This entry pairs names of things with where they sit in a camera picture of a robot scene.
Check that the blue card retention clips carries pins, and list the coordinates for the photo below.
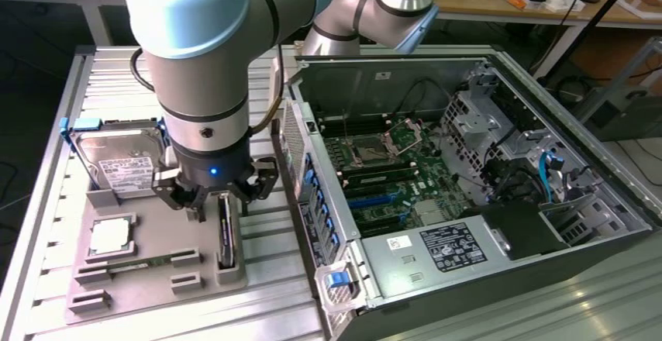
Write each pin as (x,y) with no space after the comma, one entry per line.
(308,176)

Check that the open black PC case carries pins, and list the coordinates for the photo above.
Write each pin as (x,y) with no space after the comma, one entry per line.
(568,279)

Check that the grey plastic parts rack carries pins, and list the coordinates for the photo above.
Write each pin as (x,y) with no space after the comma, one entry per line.
(165,240)

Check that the silver chipset heat sink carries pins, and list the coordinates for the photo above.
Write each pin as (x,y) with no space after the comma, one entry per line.
(428,213)

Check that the perforated metal drive cage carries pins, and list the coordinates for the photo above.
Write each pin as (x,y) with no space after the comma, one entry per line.
(475,124)

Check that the black RAM stick with sticker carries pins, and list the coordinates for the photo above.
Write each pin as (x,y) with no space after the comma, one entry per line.
(379,176)

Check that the silver CPU chip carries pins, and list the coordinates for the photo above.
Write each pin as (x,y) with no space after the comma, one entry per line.
(109,236)

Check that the green motherboard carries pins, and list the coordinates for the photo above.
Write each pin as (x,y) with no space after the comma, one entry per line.
(381,212)

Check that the white plastic part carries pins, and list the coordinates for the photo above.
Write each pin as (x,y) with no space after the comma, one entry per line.
(557,4)

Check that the black slanted pole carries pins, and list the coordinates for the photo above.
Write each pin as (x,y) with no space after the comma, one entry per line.
(600,15)

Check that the black expansion slot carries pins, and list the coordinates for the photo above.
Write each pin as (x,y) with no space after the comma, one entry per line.
(381,225)

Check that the metal socket cover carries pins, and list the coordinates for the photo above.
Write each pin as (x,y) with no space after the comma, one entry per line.
(405,135)

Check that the thin socket locking lever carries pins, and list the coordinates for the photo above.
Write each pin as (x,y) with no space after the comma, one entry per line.
(345,124)

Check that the green RAM stick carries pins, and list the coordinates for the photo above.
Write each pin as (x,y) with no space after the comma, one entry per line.
(136,263)

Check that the blue expansion slot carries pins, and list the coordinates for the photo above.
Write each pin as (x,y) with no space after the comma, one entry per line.
(377,200)

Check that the blue case latch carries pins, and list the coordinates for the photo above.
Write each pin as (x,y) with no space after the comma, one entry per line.
(336,281)

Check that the black RAM slot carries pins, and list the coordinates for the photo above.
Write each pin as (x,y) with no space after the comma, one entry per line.
(351,121)
(356,131)

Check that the cluttered wooden desk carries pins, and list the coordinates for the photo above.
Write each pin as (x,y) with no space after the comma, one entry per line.
(547,16)

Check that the aluminium profile frame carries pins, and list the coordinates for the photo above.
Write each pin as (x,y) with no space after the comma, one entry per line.
(652,46)

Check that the grey metal disk bay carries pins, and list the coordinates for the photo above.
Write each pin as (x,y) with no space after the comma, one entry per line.
(584,228)

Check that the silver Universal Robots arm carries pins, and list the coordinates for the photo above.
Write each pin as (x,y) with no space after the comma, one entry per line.
(196,46)

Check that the CPU socket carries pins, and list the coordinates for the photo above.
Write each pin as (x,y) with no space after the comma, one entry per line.
(369,149)

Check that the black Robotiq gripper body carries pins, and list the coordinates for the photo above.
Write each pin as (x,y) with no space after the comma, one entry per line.
(212,170)

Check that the black graphics card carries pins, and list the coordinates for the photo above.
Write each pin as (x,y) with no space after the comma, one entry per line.
(225,232)

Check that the dark grey equipment box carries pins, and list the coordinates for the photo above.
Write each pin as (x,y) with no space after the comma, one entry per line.
(630,120)

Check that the grey power supply unit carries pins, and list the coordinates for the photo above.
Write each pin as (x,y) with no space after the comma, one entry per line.
(413,263)

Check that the hard disk in blue carrier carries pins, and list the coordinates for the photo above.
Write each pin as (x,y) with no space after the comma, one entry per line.
(113,162)

